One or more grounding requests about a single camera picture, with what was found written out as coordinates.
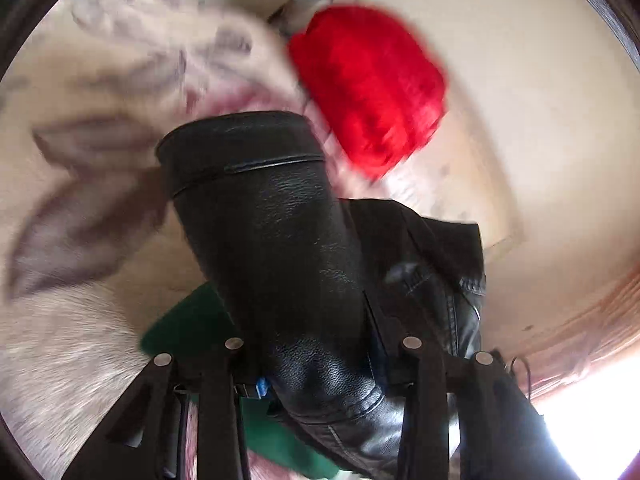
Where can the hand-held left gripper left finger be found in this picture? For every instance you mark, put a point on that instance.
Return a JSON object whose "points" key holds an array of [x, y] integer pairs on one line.
{"points": [[215, 410]]}

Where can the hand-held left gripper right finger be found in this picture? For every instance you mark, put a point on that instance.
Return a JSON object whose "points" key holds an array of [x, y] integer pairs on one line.
{"points": [[450, 410]]}

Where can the black leather jacket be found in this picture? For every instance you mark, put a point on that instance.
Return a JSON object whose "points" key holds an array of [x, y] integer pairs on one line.
{"points": [[280, 235]]}

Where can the green folded striped garment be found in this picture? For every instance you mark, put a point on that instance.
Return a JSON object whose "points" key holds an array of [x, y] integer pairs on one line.
{"points": [[190, 320]]}

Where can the beige bed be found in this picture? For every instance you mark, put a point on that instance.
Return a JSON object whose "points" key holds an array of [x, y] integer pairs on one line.
{"points": [[480, 160]]}

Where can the floral blanket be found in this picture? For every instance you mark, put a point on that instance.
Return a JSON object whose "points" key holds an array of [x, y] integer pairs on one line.
{"points": [[100, 110]]}

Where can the red knitted garment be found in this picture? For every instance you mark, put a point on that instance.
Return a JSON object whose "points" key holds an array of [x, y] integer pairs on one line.
{"points": [[370, 90]]}

